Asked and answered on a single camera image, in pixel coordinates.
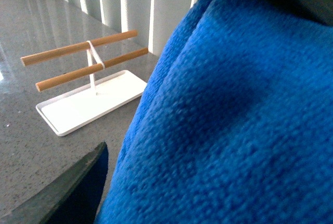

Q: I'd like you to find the blue microfiber towel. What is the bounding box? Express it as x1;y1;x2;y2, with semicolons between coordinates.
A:
95;0;332;223

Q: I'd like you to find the white towel rack stand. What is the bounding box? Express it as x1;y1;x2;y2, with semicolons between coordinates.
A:
35;40;148;138

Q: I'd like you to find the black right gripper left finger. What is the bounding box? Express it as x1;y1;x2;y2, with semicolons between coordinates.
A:
1;142;108;223

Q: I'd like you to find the wooden rack rod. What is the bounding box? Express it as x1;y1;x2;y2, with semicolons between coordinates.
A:
20;30;138;66
35;48;148;92

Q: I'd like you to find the upper wooden rack rod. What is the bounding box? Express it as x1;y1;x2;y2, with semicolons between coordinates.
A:
20;30;138;66

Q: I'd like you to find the lower wooden rack rod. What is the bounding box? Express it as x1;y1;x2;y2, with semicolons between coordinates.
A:
35;48;148;92

